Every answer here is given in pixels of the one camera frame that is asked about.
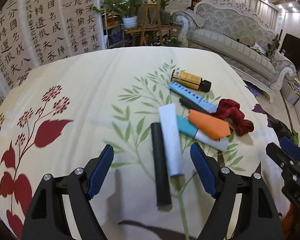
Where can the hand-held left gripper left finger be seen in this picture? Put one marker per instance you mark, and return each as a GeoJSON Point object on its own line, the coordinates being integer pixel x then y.
{"type": "Point", "coordinates": [101, 172]}

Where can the teal white tube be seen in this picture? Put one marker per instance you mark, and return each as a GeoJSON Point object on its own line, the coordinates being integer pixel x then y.
{"type": "Point", "coordinates": [186, 127]}

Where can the black marker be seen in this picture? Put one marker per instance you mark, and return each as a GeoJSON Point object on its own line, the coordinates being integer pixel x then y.
{"type": "Point", "coordinates": [187, 103]}

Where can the toy rifle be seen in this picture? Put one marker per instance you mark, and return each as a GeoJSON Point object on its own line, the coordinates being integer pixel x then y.
{"type": "Point", "coordinates": [273, 43]}

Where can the black tube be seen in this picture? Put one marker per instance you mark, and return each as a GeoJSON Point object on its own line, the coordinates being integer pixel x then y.
{"type": "Point", "coordinates": [161, 167]}

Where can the small leafy floor plant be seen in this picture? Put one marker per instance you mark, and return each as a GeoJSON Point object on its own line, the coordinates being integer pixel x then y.
{"type": "Point", "coordinates": [167, 41]}

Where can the black-lined trash bin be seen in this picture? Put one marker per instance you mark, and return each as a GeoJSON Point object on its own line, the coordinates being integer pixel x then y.
{"type": "Point", "coordinates": [282, 130]}

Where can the dark covered cabinet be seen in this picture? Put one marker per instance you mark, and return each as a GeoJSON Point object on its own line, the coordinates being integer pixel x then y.
{"type": "Point", "coordinates": [292, 52]}

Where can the calligraphy wall scroll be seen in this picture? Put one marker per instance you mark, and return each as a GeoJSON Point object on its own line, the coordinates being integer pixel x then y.
{"type": "Point", "coordinates": [43, 17]}
{"type": "Point", "coordinates": [80, 17]}
{"type": "Point", "coordinates": [15, 42]}

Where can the floral tablecloth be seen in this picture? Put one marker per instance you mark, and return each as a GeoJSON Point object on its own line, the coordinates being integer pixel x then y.
{"type": "Point", "coordinates": [90, 92]}

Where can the ornate grey sofa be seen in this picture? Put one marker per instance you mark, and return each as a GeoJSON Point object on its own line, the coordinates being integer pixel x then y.
{"type": "Point", "coordinates": [227, 42]}

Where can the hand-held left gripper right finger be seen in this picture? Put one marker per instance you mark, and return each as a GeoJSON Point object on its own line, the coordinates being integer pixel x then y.
{"type": "Point", "coordinates": [202, 170]}

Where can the white storage box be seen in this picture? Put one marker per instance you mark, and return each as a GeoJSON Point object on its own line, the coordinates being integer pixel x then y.
{"type": "Point", "coordinates": [291, 92]}

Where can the tall wooden plant stand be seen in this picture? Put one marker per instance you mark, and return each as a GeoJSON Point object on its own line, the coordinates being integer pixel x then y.
{"type": "Point", "coordinates": [150, 10]}

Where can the small decorated pot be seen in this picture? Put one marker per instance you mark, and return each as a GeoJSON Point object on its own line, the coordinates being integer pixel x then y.
{"type": "Point", "coordinates": [149, 1]}

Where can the dark red scrunchie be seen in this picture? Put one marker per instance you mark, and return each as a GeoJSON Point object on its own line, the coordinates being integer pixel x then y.
{"type": "Point", "coordinates": [230, 115]}

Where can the light blue tube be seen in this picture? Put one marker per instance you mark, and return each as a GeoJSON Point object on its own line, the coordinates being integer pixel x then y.
{"type": "Point", "coordinates": [190, 93]}

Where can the purple floor cloth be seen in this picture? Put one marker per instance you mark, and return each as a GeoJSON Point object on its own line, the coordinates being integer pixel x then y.
{"type": "Point", "coordinates": [252, 90]}

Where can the plant in white pot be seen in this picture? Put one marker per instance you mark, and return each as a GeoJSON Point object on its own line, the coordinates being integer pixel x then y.
{"type": "Point", "coordinates": [129, 22]}

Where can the white rectangular bar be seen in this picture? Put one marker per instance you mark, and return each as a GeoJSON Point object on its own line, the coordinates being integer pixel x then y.
{"type": "Point", "coordinates": [170, 135]}

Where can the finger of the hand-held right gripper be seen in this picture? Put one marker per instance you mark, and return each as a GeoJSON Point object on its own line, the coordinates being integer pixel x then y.
{"type": "Point", "coordinates": [290, 147]}
{"type": "Point", "coordinates": [275, 152]}

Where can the low wooden plant shelf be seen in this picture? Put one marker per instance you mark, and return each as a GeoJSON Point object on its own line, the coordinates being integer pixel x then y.
{"type": "Point", "coordinates": [130, 31]}

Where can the pile of magazines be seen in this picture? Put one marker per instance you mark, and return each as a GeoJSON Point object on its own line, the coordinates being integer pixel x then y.
{"type": "Point", "coordinates": [258, 48]}

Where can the brown bottle with black cap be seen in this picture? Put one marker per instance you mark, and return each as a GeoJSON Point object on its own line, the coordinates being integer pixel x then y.
{"type": "Point", "coordinates": [187, 78]}

